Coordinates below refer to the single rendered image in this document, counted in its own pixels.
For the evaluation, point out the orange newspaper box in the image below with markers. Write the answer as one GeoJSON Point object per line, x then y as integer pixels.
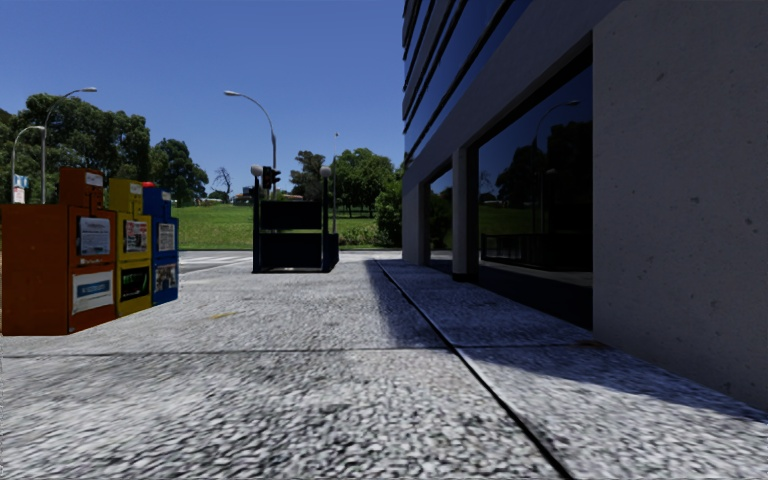
{"type": "Point", "coordinates": [42, 270]}

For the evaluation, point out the pale concrete building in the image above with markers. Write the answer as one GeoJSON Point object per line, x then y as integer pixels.
{"type": "Point", "coordinates": [672, 180]}

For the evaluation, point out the grey street lamp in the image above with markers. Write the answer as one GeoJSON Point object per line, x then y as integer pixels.
{"type": "Point", "coordinates": [43, 156]}
{"type": "Point", "coordinates": [13, 162]}

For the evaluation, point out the grey pole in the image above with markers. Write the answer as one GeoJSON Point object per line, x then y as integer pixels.
{"type": "Point", "coordinates": [335, 180]}

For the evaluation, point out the trees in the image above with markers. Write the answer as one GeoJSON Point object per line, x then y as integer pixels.
{"type": "Point", "coordinates": [84, 138]}
{"type": "Point", "coordinates": [360, 174]}

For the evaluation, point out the dark stairway railing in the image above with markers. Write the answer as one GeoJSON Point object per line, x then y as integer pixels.
{"type": "Point", "coordinates": [291, 243]}

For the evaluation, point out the blue newspaper box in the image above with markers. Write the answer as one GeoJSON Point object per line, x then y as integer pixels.
{"type": "Point", "coordinates": [165, 264]}

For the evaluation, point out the traffic light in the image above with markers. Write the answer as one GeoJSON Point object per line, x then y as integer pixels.
{"type": "Point", "coordinates": [273, 144]}

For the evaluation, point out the yellow newspaper box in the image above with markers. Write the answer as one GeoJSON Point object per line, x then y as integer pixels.
{"type": "Point", "coordinates": [133, 288]}

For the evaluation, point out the tree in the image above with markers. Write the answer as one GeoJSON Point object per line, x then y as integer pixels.
{"type": "Point", "coordinates": [223, 180]}

